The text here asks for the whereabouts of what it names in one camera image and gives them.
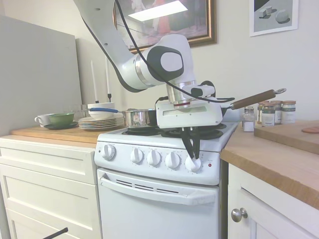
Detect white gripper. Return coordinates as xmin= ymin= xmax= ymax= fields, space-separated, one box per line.
xmin=156 ymin=99 xmax=223 ymax=160

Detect white cabinet with door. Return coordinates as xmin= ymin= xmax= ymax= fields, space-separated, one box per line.
xmin=227 ymin=163 xmax=319 ymax=239

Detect black wok with wooden handle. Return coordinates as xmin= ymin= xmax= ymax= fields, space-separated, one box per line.
xmin=219 ymin=88 xmax=287 ymax=118

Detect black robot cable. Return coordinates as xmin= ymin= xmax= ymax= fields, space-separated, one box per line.
xmin=113 ymin=0 xmax=236 ymax=108

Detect spice jar with copper lid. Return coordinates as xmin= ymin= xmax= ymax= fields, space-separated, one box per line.
xmin=261 ymin=102 xmax=276 ymax=126
xmin=282 ymin=100 xmax=297 ymax=124
xmin=257 ymin=101 xmax=270 ymax=124

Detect black rod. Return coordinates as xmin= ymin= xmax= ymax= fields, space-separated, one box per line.
xmin=41 ymin=227 xmax=69 ymax=239

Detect large grey shapes print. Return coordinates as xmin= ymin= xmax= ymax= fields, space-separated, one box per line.
xmin=249 ymin=0 xmax=299 ymax=37

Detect clear drinking glass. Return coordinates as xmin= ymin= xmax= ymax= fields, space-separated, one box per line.
xmin=74 ymin=104 xmax=87 ymax=119

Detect cream plate with gold rim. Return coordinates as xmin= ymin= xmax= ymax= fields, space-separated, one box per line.
xmin=78 ymin=116 xmax=125 ymax=122
xmin=78 ymin=118 xmax=125 ymax=123
xmin=78 ymin=119 xmax=124 ymax=125
xmin=80 ymin=122 xmax=123 ymax=128
xmin=81 ymin=124 xmax=122 ymax=130
xmin=79 ymin=121 xmax=124 ymax=126

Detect white oven door handle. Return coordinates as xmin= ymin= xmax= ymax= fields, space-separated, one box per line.
xmin=99 ymin=174 xmax=216 ymax=206

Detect large white oven knob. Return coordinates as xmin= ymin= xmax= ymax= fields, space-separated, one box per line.
xmin=102 ymin=143 xmax=117 ymax=161

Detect thick wooden cutting board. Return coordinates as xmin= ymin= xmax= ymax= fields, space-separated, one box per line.
xmin=253 ymin=121 xmax=319 ymax=155

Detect silver cabinet knob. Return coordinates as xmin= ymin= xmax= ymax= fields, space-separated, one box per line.
xmin=231 ymin=208 xmax=248 ymax=223

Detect white cabinet door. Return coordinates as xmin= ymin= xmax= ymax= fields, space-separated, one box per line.
xmin=240 ymin=186 xmax=319 ymax=239

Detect white electric stove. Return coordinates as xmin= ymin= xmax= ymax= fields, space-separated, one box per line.
xmin=94 ymin=121 xmax=240 ymax=239

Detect green bowl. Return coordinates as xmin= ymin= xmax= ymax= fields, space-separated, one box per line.
xmin=48 ymin=112 xmax=75 ymax=124

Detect gold framed painting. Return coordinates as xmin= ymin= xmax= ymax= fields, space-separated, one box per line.
xmin=112 ymin=0 xmax=217 ymax=54

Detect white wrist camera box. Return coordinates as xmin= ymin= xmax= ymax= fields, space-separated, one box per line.
xmin=182 ymin=80 xmax=216 ymax=100

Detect white drawer cabinet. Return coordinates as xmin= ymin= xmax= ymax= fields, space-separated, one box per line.
xmin=0 ymin=138 xmax=103 ymax=239

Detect white cup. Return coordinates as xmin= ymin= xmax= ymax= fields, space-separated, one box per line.
xmin=34 ymin=114 xmax=54 ymax=128

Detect glass salt shaker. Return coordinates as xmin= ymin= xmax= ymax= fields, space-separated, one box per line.
xmin=242 ymin=106 xmax=255 ymax=132

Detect white oven door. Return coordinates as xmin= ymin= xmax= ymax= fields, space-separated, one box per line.
xmin=96 ymin=167 xmax=220 ymax=239

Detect white bowl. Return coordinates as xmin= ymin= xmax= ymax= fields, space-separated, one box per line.
xmin=87 ymin=102 xmax=116 ymax=111
xmin=88 ymin=108 xmax=118 ymax=120

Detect white stove burner knob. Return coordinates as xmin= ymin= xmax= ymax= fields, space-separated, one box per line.
xmin=184 ymin=157 xmax=202 ymax=172
xmin=165 ymin=151 xmax=182 ymax=170
xmin=130 ymin=148 xmax=145 ymax=165
xmin=147 ymin=150 xmax=162 ymax=167

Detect grey refrigerator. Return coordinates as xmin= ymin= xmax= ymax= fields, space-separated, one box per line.
xmin=0 ymin=15 xmax=83 ymax=139

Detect steel saucepan with blue handle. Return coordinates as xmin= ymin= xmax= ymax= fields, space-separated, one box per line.
xmin=89 ymin=107 xmax=150 ymax=129

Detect white drawer front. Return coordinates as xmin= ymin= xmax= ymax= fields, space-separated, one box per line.
xmin=0 ymin=146 xmax=98 ymax=185
xmin=0 ymin=163 xmax=103 ymax=235

